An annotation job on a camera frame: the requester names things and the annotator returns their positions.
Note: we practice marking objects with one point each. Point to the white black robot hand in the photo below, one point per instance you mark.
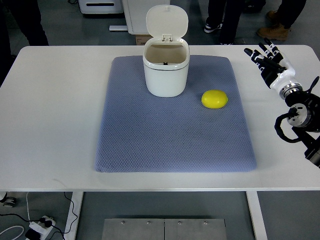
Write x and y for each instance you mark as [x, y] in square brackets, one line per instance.
[275, 69]

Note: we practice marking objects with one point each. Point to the yellow lemon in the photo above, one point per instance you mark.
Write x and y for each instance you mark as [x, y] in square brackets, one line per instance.
[214, 99]

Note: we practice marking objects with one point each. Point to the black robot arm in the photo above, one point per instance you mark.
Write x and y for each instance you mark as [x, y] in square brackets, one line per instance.
[304, 117]

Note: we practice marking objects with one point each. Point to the white trash bin open lid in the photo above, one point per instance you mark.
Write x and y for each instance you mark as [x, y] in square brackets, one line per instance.
[166, 56]

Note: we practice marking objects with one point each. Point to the person tan boots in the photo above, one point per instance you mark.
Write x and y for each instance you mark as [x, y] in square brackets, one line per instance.
[282, 19]

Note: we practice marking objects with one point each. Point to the person black trousers sneakers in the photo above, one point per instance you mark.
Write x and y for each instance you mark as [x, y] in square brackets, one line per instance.
[224, 15]

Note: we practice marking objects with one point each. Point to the cardboard box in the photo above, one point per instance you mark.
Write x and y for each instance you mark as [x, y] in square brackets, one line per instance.
[141, 39]

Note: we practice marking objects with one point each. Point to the blue grey textured mat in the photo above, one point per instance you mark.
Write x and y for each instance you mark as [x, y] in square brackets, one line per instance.
[140, 132]

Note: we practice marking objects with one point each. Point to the white cabinet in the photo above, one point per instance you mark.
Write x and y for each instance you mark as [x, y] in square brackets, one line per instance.
[135, 12]

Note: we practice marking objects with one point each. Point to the white table right leg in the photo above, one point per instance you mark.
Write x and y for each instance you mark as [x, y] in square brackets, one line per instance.
[256, 215]

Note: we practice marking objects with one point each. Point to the white table leg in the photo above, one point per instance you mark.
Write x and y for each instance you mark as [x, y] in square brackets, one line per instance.
[73, 217]
[256, 215]

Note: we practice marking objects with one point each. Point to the white appliance with slot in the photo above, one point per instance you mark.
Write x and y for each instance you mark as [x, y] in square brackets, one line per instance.
[100, 7]

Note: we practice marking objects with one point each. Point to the white table left leg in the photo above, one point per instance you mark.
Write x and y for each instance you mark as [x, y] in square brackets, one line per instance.
[73, 217]

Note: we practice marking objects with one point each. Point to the person in black left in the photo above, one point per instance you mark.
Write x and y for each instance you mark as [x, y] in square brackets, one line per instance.
[28, 18]

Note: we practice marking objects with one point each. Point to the white power strip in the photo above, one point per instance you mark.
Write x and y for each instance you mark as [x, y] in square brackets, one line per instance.
[43, 226]

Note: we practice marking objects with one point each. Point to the black power adapter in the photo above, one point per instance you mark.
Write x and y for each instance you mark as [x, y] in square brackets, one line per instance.
[32, 235]

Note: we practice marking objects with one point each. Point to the caster wheel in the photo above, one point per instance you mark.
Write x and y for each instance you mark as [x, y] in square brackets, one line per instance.
[7, 201]

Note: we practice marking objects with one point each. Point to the grey metal base plate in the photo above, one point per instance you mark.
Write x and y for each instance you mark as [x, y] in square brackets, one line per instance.
[164, 229]

